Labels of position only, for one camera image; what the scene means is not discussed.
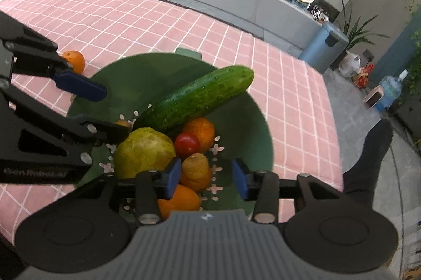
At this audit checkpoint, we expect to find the small brown kiwi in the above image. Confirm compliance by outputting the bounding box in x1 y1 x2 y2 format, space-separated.
179 153 212 192

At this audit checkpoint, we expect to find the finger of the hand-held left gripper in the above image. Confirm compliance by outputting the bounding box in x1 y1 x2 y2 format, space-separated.
0 86 134 166
0 11 107 102

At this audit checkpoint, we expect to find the pink checkered tablecloth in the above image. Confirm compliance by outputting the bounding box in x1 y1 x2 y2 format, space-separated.
0 0 344 244

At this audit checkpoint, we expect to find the small red tomato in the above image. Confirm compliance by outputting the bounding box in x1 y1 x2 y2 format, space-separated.
174 133 201 159

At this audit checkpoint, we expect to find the red gift bag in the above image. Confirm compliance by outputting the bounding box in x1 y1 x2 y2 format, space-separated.
352 64 374 89

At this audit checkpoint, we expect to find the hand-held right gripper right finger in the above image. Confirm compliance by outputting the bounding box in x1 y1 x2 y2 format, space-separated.
232 158 346 224

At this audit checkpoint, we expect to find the green cucumber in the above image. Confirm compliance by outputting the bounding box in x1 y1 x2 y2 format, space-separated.
133 65 255 134

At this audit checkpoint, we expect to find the small pink heater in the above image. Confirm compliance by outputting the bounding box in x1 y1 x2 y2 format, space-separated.
364 86 384 108

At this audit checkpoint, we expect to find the blue-grey pedal trash can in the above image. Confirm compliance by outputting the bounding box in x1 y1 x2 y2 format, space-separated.
299 21 350 75

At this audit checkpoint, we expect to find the long-leaf potted plant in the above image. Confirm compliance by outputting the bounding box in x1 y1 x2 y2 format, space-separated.
339 0 390 52

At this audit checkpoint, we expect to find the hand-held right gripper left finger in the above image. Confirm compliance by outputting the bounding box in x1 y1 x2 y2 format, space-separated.
77 158 182 225

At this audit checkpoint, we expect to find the blue water jug with pump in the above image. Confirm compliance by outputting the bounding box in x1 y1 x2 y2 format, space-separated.
375 69 408 113

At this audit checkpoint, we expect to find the white plastic bag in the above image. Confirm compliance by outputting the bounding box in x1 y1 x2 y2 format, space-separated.
339 52 361 77

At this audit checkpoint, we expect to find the green plastic colander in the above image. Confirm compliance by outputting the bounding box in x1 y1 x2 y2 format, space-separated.
66 48 274 221

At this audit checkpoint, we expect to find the person's leg with black sock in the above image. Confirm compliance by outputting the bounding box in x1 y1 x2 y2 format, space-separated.
342 120 393 211

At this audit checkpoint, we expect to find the large yellow-green mango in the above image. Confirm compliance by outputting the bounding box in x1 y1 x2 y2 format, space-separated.
114 128 176 180

